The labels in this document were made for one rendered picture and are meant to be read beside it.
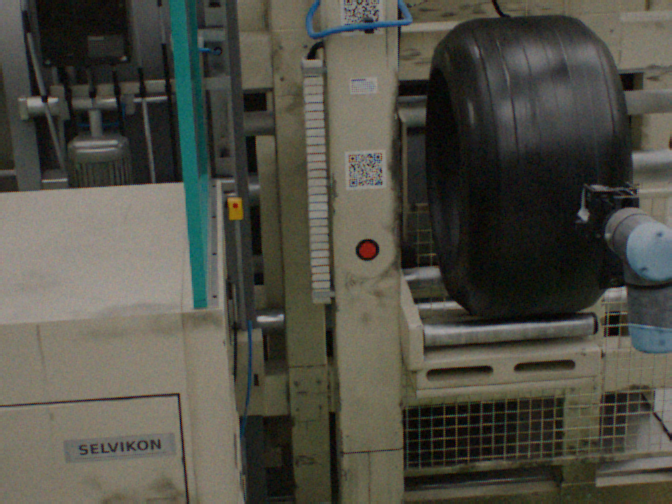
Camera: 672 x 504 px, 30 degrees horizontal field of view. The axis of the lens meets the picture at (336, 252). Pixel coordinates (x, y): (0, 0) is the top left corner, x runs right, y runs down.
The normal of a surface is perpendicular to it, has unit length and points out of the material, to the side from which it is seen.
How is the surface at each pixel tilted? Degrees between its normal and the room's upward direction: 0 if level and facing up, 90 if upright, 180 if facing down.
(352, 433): 90
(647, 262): 83
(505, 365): 90
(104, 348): 90
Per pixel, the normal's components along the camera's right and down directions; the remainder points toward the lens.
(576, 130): 0.07, -0.14
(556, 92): 0.04, -0.39
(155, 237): -0.04, -0.93
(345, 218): 0.09, 0.36
